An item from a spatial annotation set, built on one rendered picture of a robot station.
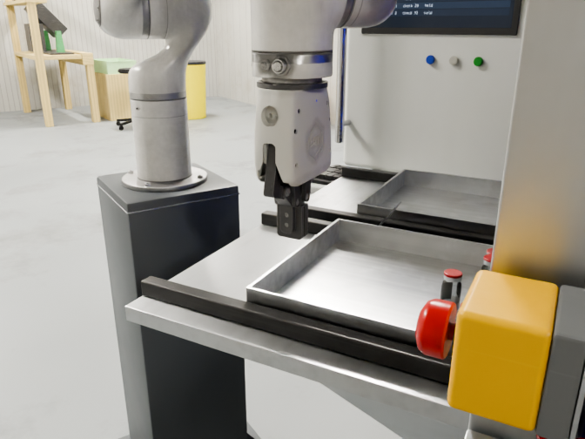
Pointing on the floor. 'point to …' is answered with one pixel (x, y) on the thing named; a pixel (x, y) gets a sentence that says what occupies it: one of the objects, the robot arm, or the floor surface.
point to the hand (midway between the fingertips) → (292, 219)
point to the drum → (196, 89)
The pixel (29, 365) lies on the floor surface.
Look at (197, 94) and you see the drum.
